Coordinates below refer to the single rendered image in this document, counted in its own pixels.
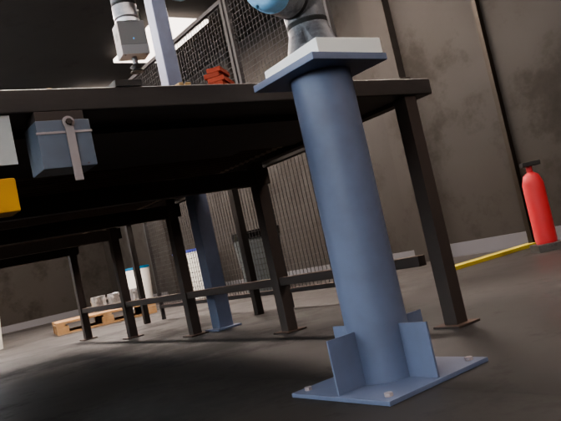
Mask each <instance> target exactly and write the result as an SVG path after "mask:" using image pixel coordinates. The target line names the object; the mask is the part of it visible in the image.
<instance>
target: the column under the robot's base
mask: <svg viewBox="0 0 561 421"><path fill-rule="evenodd" d="M385 60H387V54H386V53H363V52H310V53H308V54H307V55H305V56H304V57H302V58H300V59H298V60H296V61H295V62H294V63H292V64H290V65H288V66H287V67H285V68H283V69H282V70H280V71H279V72H277V73H275V74H273V75H271V76H270V77H269V78H267V79H265V80H263V81H262V82H260V83H258V84H257V85H255V86H254V87H253V88H254V92H255V93H275V92H292V93H293V98H294V101H295V105H296V112H297V116H298V120H299V124H300V127H301V134H302V139H303V142H304V146H305V150H306V157H307V161H308V165H309V169H310V172H311V179H312V184H313V187H314V191H315V195H316V202H317V206H318V210H319V214H320V218H321V224H322V229H323V232H324V237H325V240H326V247H327V251H328V255H329V259H330V263H331V269H332V274H333V277H334V282H335V285H336V292H337V296H338V300H339V303H340V308H341V315H342V318H343V322H344V326H334V327H333V331H334V335H335V338H334V339H331V340H329V341H326V345H327V349H328V353H329V357H330V361H331V368H332V372H333V376H334V377H333V378H328V379H327V380H324V381H322V382H319V383H316V384H314V385H311V386H306V387H305V388H303V389H302V390H299V391H297V392H294V393H292V397H293V398H308V399H317V400H326V401H335V402H344V403H361V404H370V405H379V406H388V407H391V406H393V405H395V404H397V403H400V402H401V401H403V400H406V399H408V398H410V397H412V396H414V395H416V394H419V393H421V392H423V391H425V390H427V389H429V388H432V387H434V386H436V385H438V384H439V383H443V382H445V381H447V380H448V379H450V378H454V377H456V376H457V375H459V374H461V373H464V372H466V371H468V370H470V369H472V368H475V367H476V366H479V365H481V364H483V363H485V362H487V361H488V357H473V356H466V357H435V354H434V350H433V346H432V339H431V336H430V332H429V328H428V325H427V322H424V321H423V320H422V313H421V309H418V310H416V311H413V312H409V313H406V311H405V307H404V303H403V300H402V293H401V288H400V285H399V281H398V277H397V271H396V267H395V263H394V259H393V255H392V249H391V245H390V241H389V237H388V234H387V227H386V223H385V219H384V215H383V212H382V205H381V201H380V197H379V194H378V189H377V183H376V179H375V176H374V171H373V168H372V164H371V157H370V154H369V149H368V146H367V142H366V136H365V131H364V128H363V124H362V120H361V113H360V110H359V106H358V102H357V98H356V91H355V88H354V83H353V80H352V77H353V76H355V75H357V74H359V73H361V72H363V71H365V70H367V69H369V68H371V67H373V66H375V65H377V64H379V63H381V62H383V61H385Z"/></svg>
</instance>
